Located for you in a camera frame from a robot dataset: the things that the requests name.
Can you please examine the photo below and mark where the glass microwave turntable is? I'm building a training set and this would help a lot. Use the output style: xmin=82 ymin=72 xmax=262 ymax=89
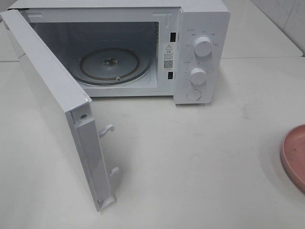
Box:
xmin=67 ymin=48 xmax=152 ymax=86

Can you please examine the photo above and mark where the round white door button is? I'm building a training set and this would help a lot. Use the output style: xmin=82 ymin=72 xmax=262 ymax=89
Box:
xmin=187 ymin=89 xmax=201 ymax=101

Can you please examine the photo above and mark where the white microwave oven body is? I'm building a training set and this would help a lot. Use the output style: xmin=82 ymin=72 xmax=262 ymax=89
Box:
xmin=6 ymin=0 xmax=230 ymax=104

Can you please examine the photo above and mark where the white timer knob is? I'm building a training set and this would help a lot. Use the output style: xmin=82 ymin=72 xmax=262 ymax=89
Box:
xmin=190 ymin=67 xmax=207 ymax=85

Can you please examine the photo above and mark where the pink round plate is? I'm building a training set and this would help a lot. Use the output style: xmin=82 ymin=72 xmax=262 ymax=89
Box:
xmin=280 ymin=124 xmax=305 ymax=193

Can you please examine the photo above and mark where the upper white power knob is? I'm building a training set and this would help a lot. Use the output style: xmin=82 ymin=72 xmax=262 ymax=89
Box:
xmin=193 ymin=35 xmax=212 ymax=57

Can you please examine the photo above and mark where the white microwave door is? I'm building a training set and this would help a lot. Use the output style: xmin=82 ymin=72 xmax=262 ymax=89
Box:
xmin=1 ymin=10 xmax=119 ymax=211

